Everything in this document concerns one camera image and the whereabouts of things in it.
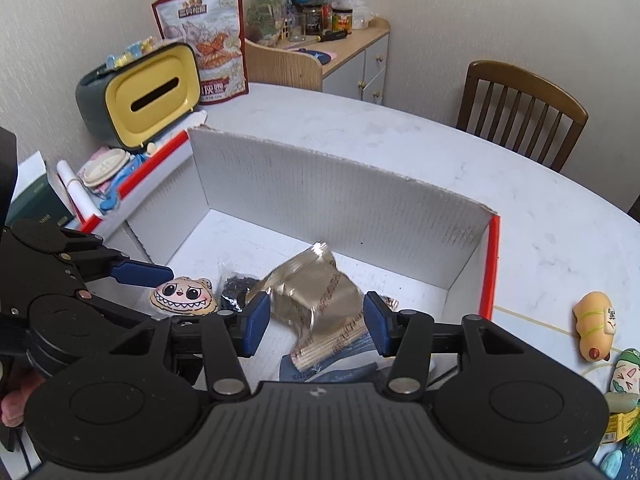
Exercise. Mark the blue printed table mat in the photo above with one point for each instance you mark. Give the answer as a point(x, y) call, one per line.
point(550, 345)

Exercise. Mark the monster face plush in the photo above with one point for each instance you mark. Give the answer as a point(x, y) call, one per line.
point(182, 300)

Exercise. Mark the clear drinking glass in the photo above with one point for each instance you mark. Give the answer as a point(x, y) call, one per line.
point(297, 27)

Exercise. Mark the rolled white paper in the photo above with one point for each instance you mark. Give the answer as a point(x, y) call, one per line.
point(72, 187)

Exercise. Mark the small pastel ornaments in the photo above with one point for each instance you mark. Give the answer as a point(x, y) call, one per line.
point(127, 54)

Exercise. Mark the yellow cardboard box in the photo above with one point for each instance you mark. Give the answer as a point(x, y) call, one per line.
point(617, 422)

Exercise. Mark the round white lid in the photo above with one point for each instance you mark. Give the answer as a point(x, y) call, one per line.
point(102, 167)

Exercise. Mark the clear plastic container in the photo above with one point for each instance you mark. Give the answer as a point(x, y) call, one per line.
point(265, 15)

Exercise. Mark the green hat figure toy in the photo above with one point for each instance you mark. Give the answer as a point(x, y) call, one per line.
point(625, 375)

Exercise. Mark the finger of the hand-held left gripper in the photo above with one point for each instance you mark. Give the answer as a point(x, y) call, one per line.
point(142, 275)
point(115, 312)

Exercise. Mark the blue patterned packet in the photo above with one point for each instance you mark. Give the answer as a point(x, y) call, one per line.
point(330, 369)

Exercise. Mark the dark glass jar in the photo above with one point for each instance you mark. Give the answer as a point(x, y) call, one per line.
point(313, 20)

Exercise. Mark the orange label jar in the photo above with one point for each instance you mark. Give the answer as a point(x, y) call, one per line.
point(342, 21)

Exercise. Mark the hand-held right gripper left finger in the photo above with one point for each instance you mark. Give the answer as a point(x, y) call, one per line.
point(255, 325)

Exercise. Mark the gold foil packet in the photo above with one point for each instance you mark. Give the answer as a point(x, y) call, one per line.
point(320, 290)

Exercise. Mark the clear plastic bag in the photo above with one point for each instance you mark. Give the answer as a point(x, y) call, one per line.
point(357, 7)

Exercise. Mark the small dark blue pad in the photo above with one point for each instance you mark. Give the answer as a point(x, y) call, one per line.
point(312, 55)

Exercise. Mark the white cardboard box red rim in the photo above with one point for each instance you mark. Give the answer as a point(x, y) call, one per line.
point(325, 200)

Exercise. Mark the dark green tissue box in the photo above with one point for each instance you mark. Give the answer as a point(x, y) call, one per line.
point(40, 205)

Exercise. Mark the yellow squishy animal toy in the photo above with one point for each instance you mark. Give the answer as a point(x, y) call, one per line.
point(595, 327)

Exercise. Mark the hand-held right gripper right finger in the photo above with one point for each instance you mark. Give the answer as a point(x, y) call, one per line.
point(377, 322)

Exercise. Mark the black yellow screwdriver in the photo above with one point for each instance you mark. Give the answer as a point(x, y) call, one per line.
point(330, 36)

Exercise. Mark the green yellow tissue holder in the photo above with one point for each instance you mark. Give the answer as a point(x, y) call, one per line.
point(150, 90)

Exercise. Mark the person's left hand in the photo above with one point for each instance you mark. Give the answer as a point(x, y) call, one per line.
point(12, 402)

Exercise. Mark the red snack bag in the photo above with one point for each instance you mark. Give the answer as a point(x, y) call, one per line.
point(215, 45)

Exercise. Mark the wooden side cabinet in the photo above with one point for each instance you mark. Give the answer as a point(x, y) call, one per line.
point(350, 67)

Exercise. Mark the brown wooden chair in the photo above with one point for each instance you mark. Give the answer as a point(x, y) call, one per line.
point(520, 105)

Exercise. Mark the clear bag of dark bits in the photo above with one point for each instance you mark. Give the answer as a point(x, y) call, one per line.
point(235, 287)

